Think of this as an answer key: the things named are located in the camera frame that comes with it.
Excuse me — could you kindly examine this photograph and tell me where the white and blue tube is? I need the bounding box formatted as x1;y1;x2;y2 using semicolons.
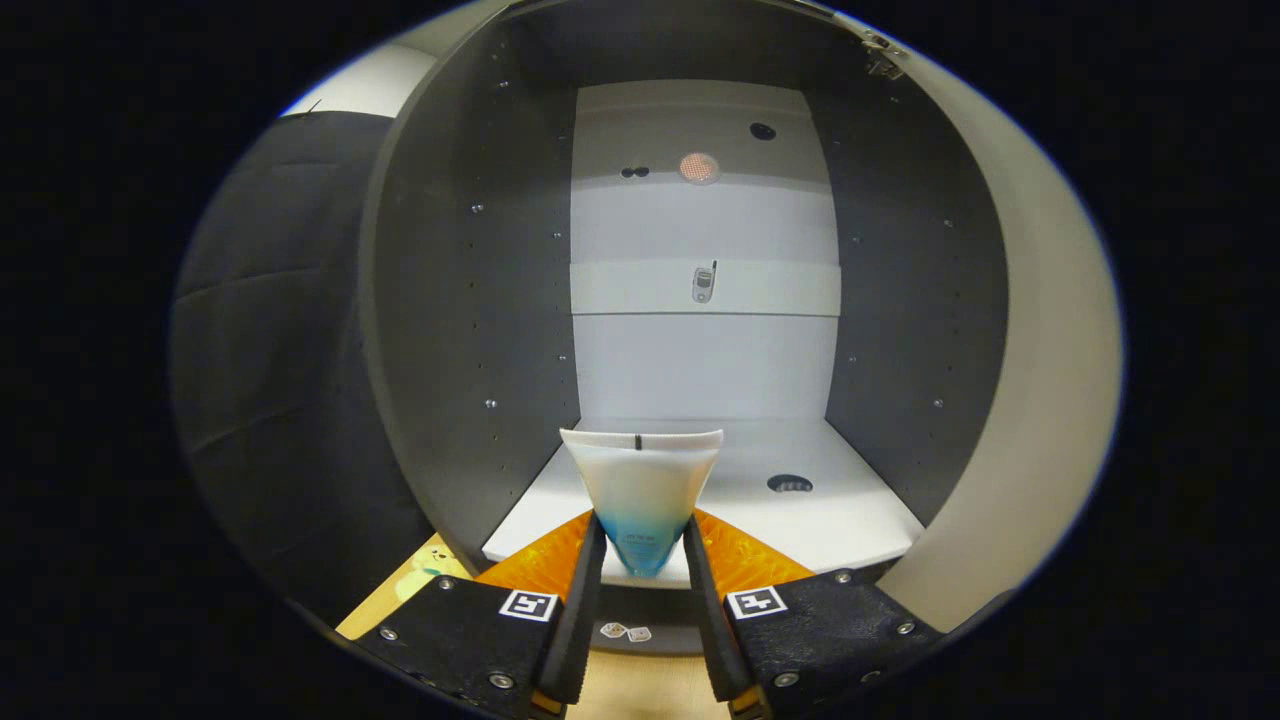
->
560;428;725;578

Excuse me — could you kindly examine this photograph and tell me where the dark grey cabinet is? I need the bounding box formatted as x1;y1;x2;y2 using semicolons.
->
358;0;1011;658

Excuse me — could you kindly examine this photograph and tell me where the metal door hinge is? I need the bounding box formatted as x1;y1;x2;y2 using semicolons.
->
860;30;909;81

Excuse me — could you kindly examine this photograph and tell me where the pale yellow object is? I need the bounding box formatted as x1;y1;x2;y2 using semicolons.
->
398;545;463;603

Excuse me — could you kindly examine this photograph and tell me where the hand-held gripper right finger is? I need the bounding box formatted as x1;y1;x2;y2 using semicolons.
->
682;507;948;720

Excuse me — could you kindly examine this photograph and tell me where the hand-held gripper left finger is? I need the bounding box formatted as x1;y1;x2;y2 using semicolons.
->
352;510;609;720

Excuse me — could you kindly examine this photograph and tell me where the black backdrop cloth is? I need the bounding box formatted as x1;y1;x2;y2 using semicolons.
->
168;110;441;629

